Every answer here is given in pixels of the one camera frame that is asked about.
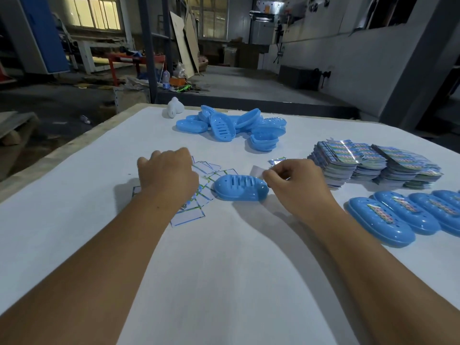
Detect small white plastic figure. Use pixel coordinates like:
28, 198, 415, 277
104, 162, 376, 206
167, 96, 185, 119

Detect white metal workbench frame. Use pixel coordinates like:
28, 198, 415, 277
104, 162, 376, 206
71, 34, 136, 74

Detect grey slanted pillar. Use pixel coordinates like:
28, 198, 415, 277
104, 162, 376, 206
379, 0, 460, 132

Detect thick dark steel post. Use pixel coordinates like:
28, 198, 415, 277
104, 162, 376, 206
138, 0, 159, 104

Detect pale wooden crate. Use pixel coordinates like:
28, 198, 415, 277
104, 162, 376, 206
113, 86, 150, 114

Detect person's right hand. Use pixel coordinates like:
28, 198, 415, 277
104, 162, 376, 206
262, 158, 338, 227

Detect pile of blue soap dishes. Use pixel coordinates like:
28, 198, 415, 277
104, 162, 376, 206
175, 105, 288, 152

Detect wide window with grid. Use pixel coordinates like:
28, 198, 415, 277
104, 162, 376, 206
190, 1, 229, 42

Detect blue plastic box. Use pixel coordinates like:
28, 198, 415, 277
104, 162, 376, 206
212, 174, 269, 202
373, 191, 442, 236
346, 196, 416, 248
432, 190, 460, 209
409, 192, 460, 237

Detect red metal table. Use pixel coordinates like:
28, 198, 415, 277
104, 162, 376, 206
107, 53, 167, 87

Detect silver machine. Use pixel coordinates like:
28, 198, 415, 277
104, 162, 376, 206
250, 1, 285, 46

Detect blue and white machine cabinet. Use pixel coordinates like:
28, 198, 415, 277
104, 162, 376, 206
18, 0, 71, 75

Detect person's left forearm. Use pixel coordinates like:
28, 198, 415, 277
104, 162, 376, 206
0, 190, 180, 345

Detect large bright window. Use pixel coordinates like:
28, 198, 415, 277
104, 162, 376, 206
64, 0, 122, 31

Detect wooden pallet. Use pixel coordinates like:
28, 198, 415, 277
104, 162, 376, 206
0, 111, 38, 146

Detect black box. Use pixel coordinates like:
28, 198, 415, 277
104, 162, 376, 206
278, 65, 322, 91

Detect person's left hand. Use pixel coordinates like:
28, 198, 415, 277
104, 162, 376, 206
137, 147, 199, 212

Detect thin dark steel post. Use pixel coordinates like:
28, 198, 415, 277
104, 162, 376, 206
162, 0, 173, 74

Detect pale leaning plywood board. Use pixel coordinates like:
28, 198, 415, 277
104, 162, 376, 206
169, 11, 196, 80

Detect person's right forearm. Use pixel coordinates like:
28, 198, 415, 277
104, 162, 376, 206
312, 204, 460, 345

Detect stacks of colourful sticker sheets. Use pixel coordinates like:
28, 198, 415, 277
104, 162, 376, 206
308, 139, 443, 190

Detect brown leaning board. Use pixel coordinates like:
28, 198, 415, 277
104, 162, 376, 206
184, 10, 200, 73

